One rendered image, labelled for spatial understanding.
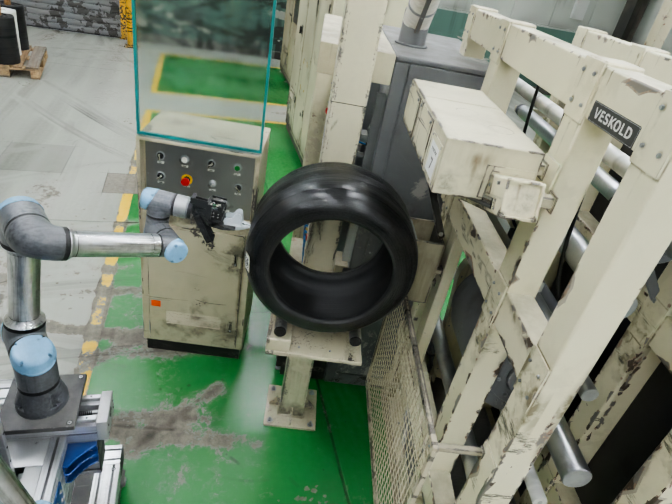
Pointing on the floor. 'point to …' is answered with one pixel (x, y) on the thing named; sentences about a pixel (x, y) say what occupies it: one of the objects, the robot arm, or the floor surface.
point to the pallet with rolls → (18, 43)
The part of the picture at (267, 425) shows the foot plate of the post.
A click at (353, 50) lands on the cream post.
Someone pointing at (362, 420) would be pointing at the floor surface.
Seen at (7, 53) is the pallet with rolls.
